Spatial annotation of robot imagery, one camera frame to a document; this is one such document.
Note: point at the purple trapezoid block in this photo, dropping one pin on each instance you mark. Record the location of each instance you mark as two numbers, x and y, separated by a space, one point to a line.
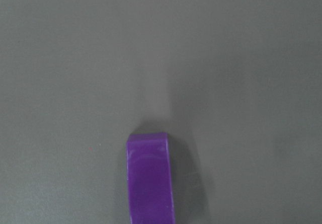
150 192

